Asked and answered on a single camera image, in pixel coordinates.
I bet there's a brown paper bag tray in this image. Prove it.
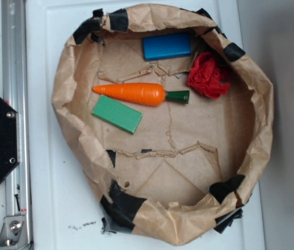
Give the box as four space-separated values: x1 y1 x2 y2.
52 4 274 246

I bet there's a green wooden block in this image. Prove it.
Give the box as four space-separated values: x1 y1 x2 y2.
92 95 143 134

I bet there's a white plastic tray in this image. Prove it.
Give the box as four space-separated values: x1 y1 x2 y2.
26 1 265 249

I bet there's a blue wooden block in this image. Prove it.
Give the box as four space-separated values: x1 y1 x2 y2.
142 32 191 61

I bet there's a metal corner bracket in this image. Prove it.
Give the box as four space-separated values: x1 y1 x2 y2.
0 215 30 249

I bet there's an aluminium extrusion rail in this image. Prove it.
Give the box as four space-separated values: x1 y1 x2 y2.
2 1 34 249

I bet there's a crumpled red paper ball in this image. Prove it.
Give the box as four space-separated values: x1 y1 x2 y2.
187 52 231 99

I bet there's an orange toy carrot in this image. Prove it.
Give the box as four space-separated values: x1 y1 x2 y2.
92 83 190 106

